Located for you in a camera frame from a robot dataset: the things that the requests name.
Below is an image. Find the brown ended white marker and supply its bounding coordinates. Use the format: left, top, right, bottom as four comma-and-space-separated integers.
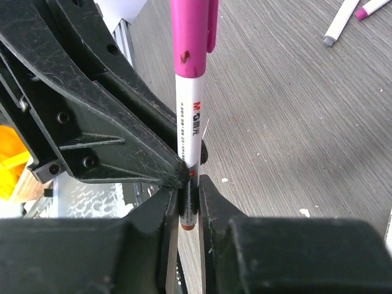
170, 0, 219, 231

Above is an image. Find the grey capped thin pen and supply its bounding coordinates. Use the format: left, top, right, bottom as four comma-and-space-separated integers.
322, 0, 360, 47

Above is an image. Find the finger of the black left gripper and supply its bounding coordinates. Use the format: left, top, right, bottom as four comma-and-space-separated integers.
39, 1, 184, 165
1, 1, 188, 188

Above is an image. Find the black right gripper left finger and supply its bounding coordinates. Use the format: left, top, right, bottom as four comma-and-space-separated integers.
1, 187, 178, 293

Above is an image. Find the purple capped white marker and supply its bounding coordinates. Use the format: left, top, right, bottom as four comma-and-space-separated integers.
355, 0, 391, 21

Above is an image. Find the blue ended white marker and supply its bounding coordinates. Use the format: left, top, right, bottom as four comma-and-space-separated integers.
384, 210, 392, 255

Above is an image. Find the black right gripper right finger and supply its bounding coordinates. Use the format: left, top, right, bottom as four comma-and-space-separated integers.
199, 175, 391, 293

